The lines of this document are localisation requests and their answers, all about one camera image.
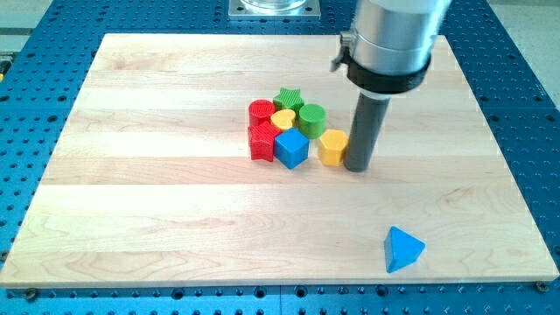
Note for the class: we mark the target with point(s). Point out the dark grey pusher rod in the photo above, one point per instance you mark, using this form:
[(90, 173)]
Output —
[(367, 121)]

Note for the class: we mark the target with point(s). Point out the green cylinder block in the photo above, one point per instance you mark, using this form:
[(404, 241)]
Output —
[(312, 119)]

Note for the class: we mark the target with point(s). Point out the wooden board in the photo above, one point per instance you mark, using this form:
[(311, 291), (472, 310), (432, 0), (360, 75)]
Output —
[(151, 183)]

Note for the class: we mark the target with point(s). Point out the green star block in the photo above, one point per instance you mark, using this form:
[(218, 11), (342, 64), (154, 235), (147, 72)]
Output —
[(289, 99)]

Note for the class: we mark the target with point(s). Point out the blue cube block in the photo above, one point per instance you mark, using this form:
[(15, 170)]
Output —
[(291, 148)]

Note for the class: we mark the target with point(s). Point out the yellow heart block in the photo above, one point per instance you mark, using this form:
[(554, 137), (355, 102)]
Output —
[(283, 119)]

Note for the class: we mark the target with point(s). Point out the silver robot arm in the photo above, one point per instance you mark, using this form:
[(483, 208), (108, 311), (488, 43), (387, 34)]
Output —
[(388, 47)]

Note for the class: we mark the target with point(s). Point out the red cylinder block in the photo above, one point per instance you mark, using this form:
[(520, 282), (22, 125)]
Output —
[(260, 111)]

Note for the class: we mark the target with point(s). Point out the red star block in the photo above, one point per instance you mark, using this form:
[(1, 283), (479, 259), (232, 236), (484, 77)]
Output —
[(261, 141)]

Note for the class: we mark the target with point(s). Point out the blue triangle block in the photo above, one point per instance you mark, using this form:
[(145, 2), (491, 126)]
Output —
[(401, 249)]

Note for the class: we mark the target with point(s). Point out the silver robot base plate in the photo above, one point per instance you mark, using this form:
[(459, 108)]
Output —
[(273, 9)]

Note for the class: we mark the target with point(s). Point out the yellow hexagon block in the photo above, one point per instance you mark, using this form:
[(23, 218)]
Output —
[(332, 146)]

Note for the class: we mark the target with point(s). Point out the blue perforated table plate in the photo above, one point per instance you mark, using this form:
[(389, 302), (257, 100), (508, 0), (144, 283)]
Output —
[(508, 51)]

